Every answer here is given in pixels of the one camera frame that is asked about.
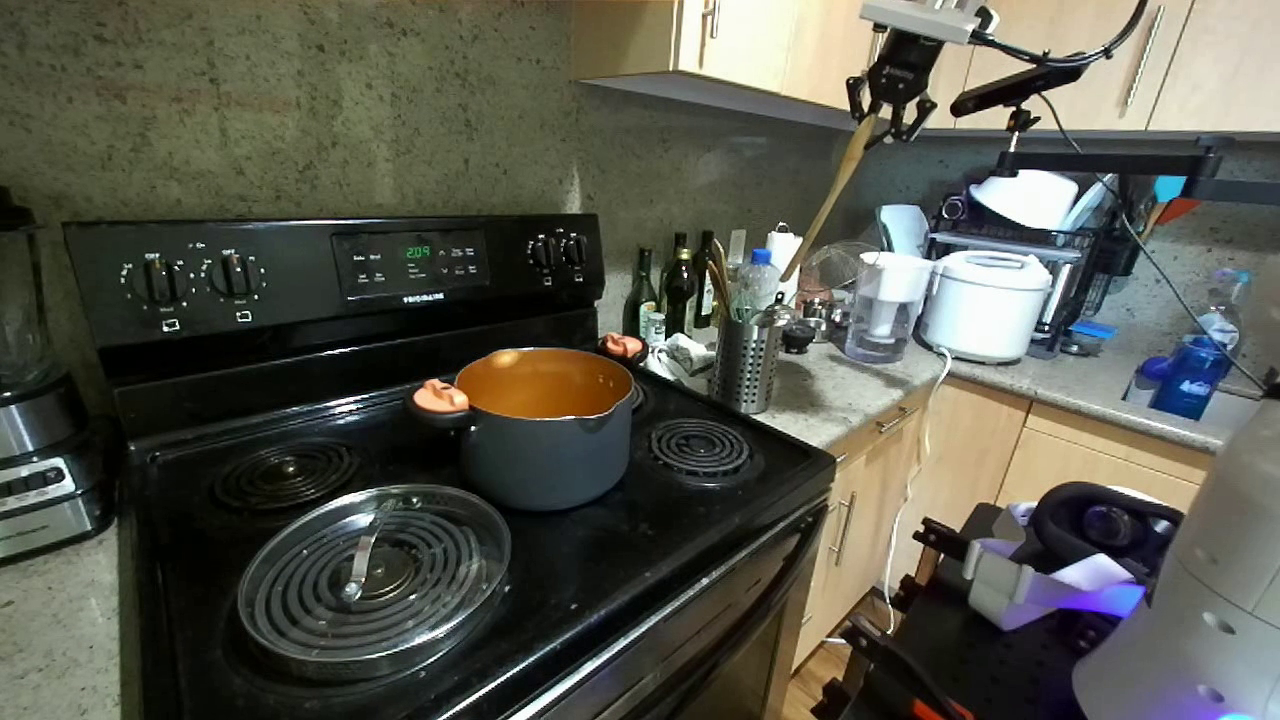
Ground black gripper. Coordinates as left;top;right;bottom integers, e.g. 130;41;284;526
845;26;947;144

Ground wooden spoon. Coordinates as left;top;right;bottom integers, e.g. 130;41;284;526
776;113;889;288

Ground black dish rack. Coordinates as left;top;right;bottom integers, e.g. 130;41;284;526
925;163;1139;359

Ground grey pot copper interior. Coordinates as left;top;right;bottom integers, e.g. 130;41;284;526
407;330;650;516

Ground round glass pot lid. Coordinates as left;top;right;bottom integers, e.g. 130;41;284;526
233;474;518;671

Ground white cup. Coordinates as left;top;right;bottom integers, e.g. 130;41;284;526
874;200;932;261

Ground white plate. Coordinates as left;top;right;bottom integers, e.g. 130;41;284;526
967;163;1088;236

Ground clear glass jar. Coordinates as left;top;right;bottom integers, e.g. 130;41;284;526
800;245;863;328

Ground clear water filter pitcher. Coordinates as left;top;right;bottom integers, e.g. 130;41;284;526
838;252;935;368

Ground white rice cooker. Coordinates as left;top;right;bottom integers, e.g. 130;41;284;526
916;246;1059;368

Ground perforated metal utensil holder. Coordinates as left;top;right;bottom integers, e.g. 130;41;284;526
711;307;784;418

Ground white printed kitchen towel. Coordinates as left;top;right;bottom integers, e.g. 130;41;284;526
655;330;722;388

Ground light wood base cabinets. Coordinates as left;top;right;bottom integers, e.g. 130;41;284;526
784;376;1221;671

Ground clear water bottle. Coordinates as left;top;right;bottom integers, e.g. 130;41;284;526
1191;264;1257;356

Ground black headset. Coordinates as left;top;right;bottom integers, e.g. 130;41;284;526
1023;474;1187;571

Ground black electric stove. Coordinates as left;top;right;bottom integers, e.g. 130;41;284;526
60;207;838;720

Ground white box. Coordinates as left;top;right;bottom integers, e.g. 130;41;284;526
964;532;1153;636

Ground black robot cart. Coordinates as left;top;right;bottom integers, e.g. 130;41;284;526
810;497;1174;720

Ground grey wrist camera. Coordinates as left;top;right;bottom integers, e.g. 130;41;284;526
856;0;1000;48

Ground black camera stand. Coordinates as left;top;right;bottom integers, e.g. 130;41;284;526
1000;99;1048;177

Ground black stereo camera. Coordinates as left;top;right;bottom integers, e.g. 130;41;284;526
947;48;1094;121

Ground light wood wall cabinets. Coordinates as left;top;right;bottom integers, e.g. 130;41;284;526
571;0;1280;138

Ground black under-cabinet rail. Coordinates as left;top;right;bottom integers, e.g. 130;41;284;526
992;131;1280;207

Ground white power cord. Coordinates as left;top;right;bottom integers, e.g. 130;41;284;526
879;347;958;602

